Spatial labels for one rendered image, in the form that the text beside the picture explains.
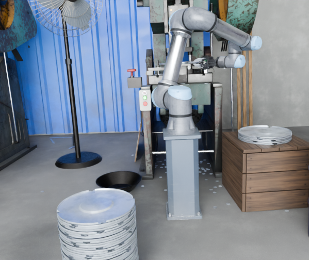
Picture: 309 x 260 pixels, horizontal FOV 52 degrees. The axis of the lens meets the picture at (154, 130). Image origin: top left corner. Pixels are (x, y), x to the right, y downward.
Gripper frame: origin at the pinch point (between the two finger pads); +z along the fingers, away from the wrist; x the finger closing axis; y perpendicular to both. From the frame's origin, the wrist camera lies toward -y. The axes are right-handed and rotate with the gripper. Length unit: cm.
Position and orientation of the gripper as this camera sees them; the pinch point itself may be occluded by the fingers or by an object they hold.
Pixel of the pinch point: (195, 62)
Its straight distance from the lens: 219.8
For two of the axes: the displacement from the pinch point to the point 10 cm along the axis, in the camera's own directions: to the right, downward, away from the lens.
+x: 0.5, 9.7, 2.3
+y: -6.5, 2.0, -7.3
